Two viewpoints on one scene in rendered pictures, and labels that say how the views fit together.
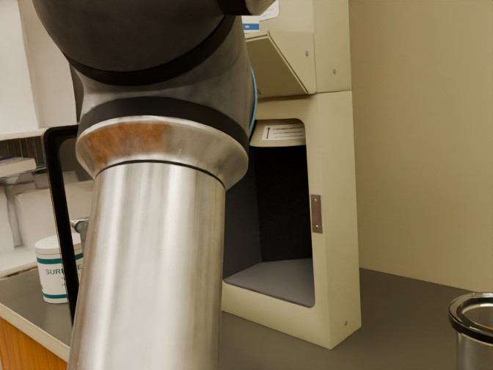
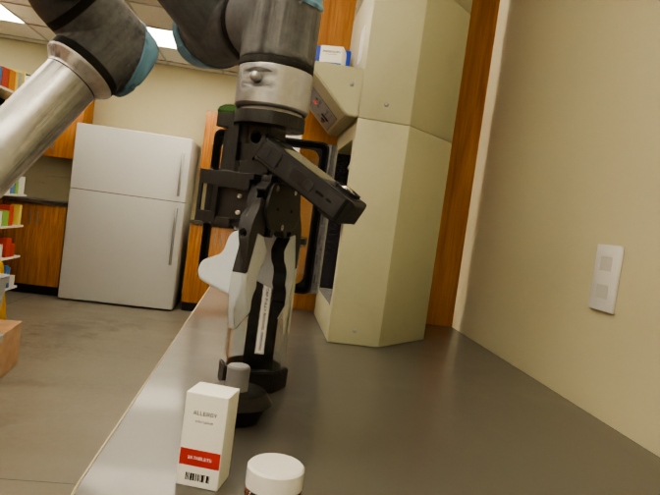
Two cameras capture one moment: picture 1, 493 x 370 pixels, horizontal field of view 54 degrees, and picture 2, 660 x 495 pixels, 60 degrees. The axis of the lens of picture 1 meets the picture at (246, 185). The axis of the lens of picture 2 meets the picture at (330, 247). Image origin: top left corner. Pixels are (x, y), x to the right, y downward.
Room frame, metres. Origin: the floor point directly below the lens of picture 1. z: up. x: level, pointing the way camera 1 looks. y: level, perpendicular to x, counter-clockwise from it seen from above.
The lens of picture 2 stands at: (-0.13, -0.86, 1.20)
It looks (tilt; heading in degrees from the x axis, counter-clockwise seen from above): 3 degrees down; 38
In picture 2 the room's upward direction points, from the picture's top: 8 degrees clockwise
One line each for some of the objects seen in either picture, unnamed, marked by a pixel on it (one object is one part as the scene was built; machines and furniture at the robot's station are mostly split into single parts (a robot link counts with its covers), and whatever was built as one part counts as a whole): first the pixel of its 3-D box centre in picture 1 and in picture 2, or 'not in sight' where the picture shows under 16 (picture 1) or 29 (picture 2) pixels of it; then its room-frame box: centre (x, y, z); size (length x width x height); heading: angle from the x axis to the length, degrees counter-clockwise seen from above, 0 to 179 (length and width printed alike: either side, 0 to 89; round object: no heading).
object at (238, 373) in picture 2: not in sight; (236, 391); (0.36, -0.36, 0.97); 0.09 x 0.09 x 0.07
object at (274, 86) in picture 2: not in sight; (271, 94); (0.28, -0.43, 1.31); 0.08 x 0.08 x 0.05
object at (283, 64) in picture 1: (224, 73); (325, 102); (0.89, 0.02, 1.46); 0.32 x 0.12 x 0.10; 46
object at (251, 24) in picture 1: (239, 22); (332, 63); (0.86, -0.01, 1.54); 0.05 x 0.05 x 0.06; 29
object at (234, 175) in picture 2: not in sight; (255, 175); (0.28, -0.43, 1.23); 0.09 x 0.08 x 0.12; 107
